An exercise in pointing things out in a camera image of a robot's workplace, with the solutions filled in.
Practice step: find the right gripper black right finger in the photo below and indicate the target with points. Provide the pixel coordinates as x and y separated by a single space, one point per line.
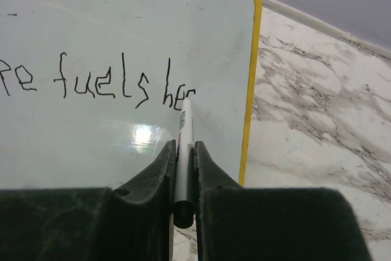
237 223

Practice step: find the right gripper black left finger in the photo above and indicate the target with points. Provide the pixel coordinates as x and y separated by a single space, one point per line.
131 222

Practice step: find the black marker pen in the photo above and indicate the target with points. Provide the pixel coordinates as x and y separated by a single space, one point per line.
184 208

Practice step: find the yellow framed whiteboard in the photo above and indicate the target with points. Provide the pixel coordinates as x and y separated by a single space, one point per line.
91 90

